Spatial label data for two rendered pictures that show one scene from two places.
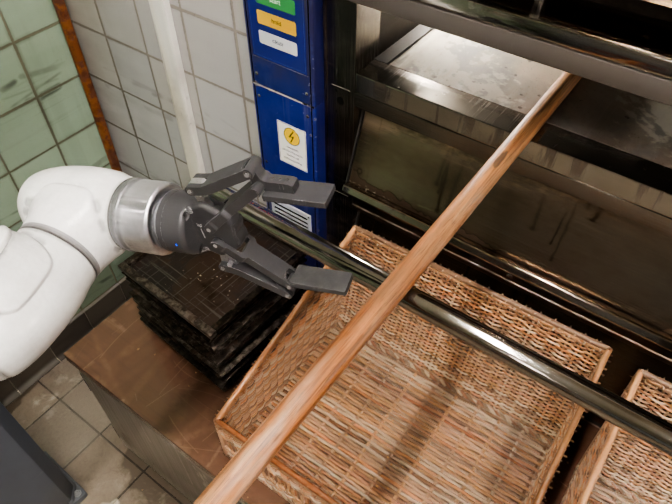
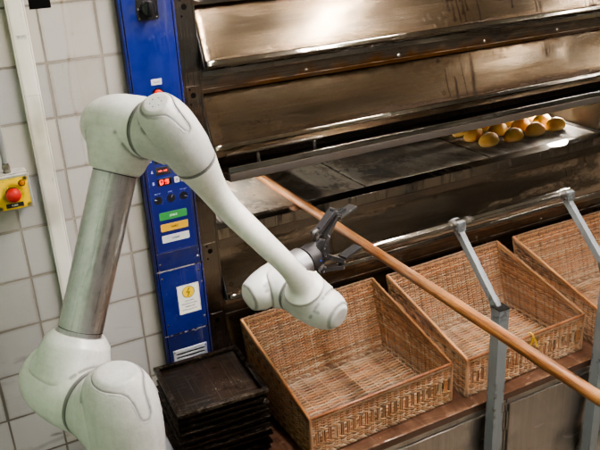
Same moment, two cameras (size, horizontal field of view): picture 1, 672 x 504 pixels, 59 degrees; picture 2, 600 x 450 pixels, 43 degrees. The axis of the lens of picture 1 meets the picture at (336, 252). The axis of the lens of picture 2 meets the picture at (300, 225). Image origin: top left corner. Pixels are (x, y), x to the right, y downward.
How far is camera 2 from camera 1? 1.94 m
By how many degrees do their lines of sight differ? 55
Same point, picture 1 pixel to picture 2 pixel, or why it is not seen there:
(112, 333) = not seen: outside the picture
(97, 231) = not seen: hidden behind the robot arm
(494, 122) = (287, 211)
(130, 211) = (303, 258)
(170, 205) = (310, 248)
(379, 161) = (238, 270)
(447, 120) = (270, 222)
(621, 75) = (354, 151)
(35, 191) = (264, 279)
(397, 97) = not seen: hidden behind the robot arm
